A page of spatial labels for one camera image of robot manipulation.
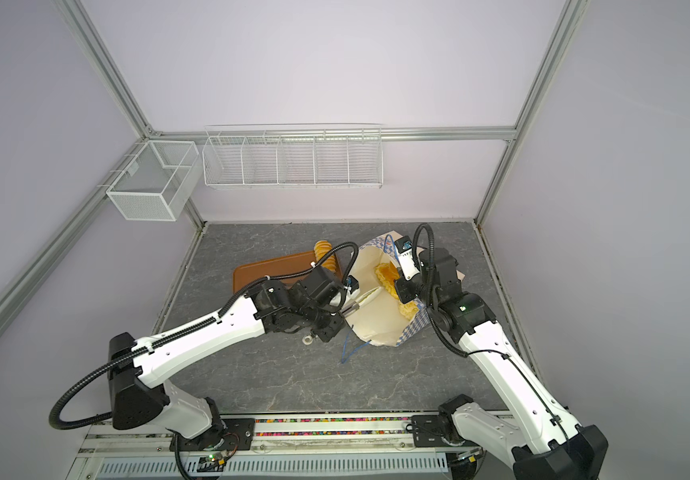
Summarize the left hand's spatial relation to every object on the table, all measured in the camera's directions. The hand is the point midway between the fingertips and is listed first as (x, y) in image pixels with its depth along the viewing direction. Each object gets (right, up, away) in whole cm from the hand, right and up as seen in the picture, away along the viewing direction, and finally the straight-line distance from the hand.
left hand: (338, 326), depth 72 cm
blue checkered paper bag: (+9, +4, +3) cm, 10 cm away
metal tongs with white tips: (+4, +5, +2) cm, 7 cm away
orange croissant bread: (+15, +11, +28) cm, 33 cm away
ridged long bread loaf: (-9, +19, +36) cm, 42 cm away
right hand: (+16, +14, +2) cm, 21 cm away
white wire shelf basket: (-17, +51, +27) cm, 60 cm away
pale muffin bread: (+20, 0, +19) cm, 28 cm away
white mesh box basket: (-61, +41, +25) cm, 78 cm away
